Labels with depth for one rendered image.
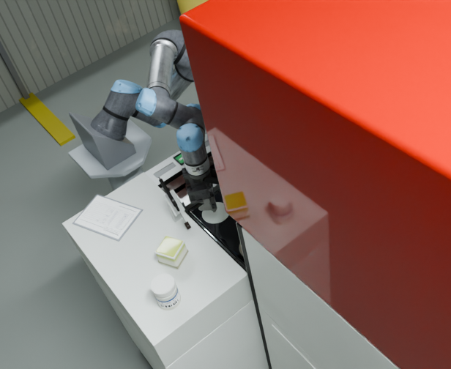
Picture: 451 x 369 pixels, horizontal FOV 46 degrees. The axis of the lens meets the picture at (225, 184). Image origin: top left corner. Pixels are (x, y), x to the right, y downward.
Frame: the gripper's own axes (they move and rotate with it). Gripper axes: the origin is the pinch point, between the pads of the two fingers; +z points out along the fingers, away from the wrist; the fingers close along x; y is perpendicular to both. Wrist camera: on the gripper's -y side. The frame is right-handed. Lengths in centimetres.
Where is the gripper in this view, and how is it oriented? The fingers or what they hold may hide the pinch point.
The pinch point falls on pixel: (215, 208)
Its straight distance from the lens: 178.1
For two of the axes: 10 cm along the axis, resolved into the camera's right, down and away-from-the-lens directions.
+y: -9.8, 2.2, 0.0
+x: 1.6, 7.0, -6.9
